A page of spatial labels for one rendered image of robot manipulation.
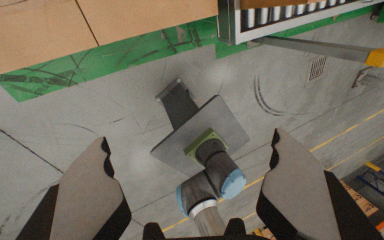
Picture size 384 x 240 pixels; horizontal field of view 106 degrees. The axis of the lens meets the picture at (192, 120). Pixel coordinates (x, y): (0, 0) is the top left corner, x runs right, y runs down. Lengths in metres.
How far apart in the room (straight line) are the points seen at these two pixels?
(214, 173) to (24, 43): 0.96
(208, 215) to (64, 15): 0.99
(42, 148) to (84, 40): 1.30
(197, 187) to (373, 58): 1.06
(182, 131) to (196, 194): 0.31
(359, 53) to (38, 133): 2.30
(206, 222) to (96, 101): 1.26
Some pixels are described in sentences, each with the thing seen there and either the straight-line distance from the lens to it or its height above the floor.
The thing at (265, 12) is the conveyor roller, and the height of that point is 0.55.
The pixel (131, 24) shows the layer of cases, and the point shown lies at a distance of 0.83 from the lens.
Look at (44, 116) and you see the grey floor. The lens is 1.72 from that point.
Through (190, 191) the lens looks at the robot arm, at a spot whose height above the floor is 1.00.
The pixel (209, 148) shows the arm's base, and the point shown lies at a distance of 0.84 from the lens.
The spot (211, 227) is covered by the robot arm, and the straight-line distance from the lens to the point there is 0.71.
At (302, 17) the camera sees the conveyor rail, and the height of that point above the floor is 0.59.
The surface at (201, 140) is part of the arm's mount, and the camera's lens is 0.86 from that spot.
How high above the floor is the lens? 1.38
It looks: 52 degrees down
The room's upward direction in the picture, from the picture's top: 147 degrees clockwise
